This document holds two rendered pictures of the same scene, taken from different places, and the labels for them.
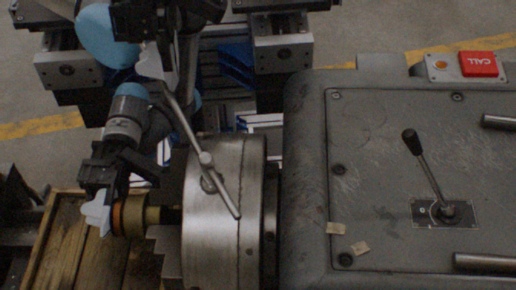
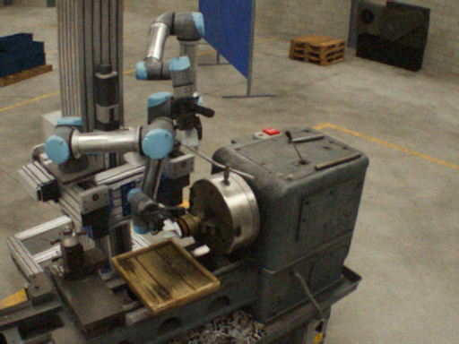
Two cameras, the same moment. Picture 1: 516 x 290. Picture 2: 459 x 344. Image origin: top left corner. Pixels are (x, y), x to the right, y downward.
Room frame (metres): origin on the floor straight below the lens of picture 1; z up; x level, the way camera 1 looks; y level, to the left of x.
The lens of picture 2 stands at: (-0.62, 1.12, 2.07)
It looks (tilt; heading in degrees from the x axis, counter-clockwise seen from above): 27 degrees down; 317
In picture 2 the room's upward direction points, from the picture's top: 3 degrees clockwise
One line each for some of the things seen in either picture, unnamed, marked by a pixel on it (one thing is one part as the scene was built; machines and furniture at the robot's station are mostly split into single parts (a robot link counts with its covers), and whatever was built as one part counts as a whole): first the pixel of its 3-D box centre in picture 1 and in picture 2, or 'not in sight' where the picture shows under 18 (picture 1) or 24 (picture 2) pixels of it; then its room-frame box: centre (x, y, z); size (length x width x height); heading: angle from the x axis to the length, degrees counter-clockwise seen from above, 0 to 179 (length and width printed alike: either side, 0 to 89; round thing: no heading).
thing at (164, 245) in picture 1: (175, 259); (218, 227); (0.47, 0.15, 1.09); 0.12 x 0.11 x 0.05; 175
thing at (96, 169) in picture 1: (109, 169); (155, 219); (0.68, 0.29, 1.08); 0.12 x 0.09 x 0.08; 175
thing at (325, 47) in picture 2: not in sight; (318, 48); (5.28, -6.80, 0.22); 1.25 x 0.86 x 0.44; 104
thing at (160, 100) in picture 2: not in sight; (160, 107); (1.17, -0.07, 1.33); 0.13 x 0.12 x 0.14; 50
